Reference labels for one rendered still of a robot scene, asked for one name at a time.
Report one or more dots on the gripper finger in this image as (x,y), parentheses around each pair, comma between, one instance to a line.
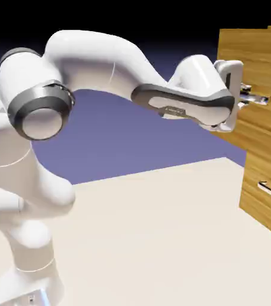
(241,104)
(245,87)

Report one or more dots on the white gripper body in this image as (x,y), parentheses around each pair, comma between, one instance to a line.
(236,79)

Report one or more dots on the wood drawer front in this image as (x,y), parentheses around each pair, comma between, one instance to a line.
(259,47)
(269,167)

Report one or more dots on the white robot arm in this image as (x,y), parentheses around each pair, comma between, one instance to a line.
(82,62)

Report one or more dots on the light wood cabinet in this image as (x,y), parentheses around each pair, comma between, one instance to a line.
(264,165)

